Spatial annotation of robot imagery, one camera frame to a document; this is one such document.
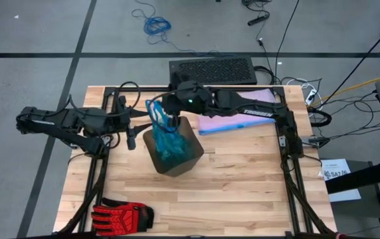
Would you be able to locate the black perforated computer case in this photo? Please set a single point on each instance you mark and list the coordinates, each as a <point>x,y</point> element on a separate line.
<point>216,69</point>

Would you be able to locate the white printed paper sheet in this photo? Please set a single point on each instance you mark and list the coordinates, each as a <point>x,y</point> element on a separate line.
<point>337,176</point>

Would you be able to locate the red black work glove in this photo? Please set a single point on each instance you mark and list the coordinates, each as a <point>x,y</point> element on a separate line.
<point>120,217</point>

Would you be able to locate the black aluminium table frame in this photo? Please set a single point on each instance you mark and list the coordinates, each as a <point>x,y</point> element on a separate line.
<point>150,89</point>

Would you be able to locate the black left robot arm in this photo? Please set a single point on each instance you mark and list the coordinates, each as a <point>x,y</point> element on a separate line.
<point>60,121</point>

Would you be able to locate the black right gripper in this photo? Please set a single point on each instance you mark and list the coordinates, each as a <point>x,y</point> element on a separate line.
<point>190,98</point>

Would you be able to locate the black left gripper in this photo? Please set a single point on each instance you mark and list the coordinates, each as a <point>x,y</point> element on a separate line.
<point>120,121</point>

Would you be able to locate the black power strip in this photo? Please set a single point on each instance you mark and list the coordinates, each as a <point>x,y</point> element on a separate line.
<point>258,20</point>

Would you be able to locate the grey plastic trash bin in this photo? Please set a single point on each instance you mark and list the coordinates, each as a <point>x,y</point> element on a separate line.
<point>190,162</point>

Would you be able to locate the grey rolling cart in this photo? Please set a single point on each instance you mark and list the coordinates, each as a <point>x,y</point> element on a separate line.
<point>369,212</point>

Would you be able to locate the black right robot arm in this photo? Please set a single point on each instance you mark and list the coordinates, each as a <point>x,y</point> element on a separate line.
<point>259,111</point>

